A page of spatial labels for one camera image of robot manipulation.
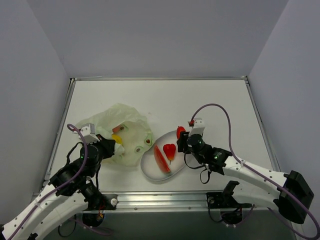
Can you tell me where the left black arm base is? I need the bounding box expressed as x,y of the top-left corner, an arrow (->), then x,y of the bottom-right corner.
82,193 -> 119,227

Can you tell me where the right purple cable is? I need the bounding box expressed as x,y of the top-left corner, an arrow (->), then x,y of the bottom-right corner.
188,103 -> 318,240

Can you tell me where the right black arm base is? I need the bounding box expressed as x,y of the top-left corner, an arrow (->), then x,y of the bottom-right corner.
206,180 -> 255,228

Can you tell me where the orange fake mango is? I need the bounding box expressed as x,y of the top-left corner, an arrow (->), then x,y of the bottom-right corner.
176,126 -> 186,140

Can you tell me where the pale green plastic bag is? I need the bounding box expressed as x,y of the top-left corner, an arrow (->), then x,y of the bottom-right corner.
76,103 -> 155,167

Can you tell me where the pink fake peach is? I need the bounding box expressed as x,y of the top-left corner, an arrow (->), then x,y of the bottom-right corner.
112,125 -> 121,133

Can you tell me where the red fake pear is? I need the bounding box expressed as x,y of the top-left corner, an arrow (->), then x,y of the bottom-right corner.
162,143 -> 177,164

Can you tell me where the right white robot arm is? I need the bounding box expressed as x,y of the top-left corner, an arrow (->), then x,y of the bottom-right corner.
176,131 -> 314,224

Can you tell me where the yellow fake banana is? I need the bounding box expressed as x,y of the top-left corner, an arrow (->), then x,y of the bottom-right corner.
111,134 -> 123,145

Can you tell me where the aluminium front rail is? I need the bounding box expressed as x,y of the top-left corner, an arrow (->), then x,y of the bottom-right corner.
29,191 -> 298,215

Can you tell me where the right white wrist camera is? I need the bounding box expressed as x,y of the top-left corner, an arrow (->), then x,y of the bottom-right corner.
189,118 -> 206,137

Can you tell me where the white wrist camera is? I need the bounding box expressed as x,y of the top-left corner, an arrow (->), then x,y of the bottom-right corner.
189,118 -> 206,137
80,123 -> 100,144

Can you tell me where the purple cable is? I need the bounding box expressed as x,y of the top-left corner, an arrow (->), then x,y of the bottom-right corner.
7,123 -> 113,240
188,103 -> 318,240

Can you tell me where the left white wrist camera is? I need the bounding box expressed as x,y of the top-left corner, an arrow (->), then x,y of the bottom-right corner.
80,123 -> 100,144

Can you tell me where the white oval plate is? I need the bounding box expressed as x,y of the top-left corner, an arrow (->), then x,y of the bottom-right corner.
140,130 -> 192,182

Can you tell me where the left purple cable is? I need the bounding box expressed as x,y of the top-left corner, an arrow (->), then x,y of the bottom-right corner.
7,123 -> 113,240

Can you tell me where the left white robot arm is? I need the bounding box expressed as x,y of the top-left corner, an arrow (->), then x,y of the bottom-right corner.
1,135 -> 116,240

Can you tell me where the red watermelon slice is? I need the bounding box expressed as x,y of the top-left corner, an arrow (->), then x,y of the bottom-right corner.
153,145 -> 171,174

